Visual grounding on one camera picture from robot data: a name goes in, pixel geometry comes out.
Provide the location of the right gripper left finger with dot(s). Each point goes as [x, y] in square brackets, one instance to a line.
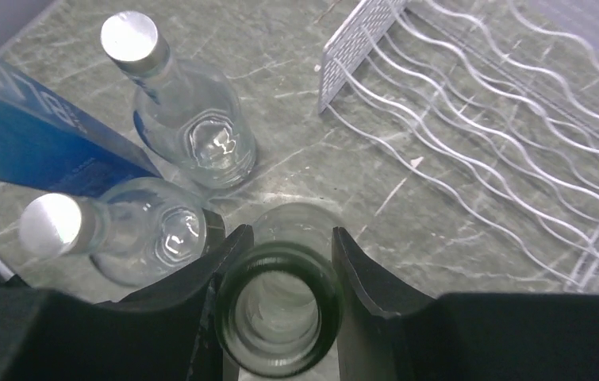
[165, 331]

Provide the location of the clear glass bottle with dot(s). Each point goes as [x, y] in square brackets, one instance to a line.
[280, 305]

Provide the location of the clear bottle silver cap rear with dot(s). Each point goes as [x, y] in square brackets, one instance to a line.
[185, 111]

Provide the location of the clear bottle silver cap front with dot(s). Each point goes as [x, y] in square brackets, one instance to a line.
[135, 234]

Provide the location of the clear bottle silver cap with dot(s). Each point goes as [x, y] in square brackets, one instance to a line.
[135, 234]
[185, 111]

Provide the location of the blue square glass bottle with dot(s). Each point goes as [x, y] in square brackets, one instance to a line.
[49, 144]

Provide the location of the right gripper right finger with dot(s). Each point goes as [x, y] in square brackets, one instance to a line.
[392, 331]

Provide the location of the white wire wine rack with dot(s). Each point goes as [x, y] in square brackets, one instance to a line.
[495, 104]

